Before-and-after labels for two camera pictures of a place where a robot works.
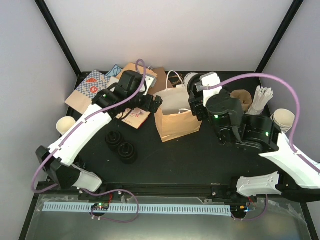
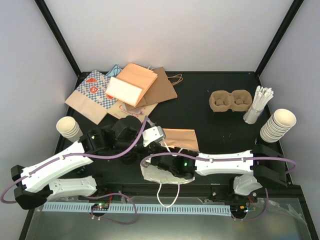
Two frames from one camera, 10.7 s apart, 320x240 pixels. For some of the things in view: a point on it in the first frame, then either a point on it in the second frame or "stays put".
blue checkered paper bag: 81,98 stays put
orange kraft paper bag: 175,119 -> 186,139
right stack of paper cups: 283,119 stays put
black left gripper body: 146,105 -> 150,150
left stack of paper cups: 64,124 stays put
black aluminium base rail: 172,191 stays put
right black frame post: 295,6 stays put
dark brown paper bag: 161,82 stays put
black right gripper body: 223,138 -> 174,172
